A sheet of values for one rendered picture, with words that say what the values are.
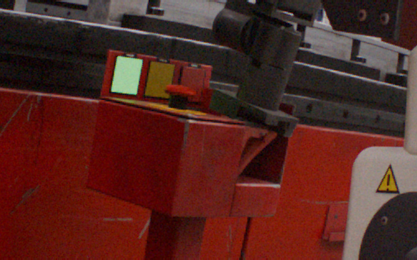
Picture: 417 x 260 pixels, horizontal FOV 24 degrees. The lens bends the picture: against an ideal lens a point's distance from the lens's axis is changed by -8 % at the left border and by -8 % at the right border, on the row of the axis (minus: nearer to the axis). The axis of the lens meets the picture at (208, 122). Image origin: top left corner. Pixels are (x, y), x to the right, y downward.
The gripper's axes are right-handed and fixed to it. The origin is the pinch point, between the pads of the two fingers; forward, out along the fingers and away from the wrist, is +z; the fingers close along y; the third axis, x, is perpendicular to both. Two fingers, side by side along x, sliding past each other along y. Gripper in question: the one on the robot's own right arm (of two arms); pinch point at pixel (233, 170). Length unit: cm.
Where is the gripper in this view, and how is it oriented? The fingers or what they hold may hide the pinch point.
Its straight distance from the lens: 133.3
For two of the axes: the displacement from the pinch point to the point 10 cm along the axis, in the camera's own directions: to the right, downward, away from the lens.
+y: -6.9, -3.3, 6.4
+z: -3.2, 9.4, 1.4
